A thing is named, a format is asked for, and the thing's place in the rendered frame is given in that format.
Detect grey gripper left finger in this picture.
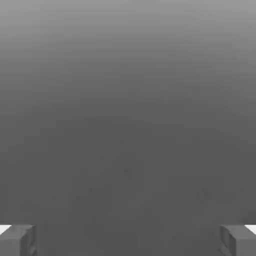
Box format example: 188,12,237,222
0,223,38,256

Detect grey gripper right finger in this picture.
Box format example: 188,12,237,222
219,223,256,256

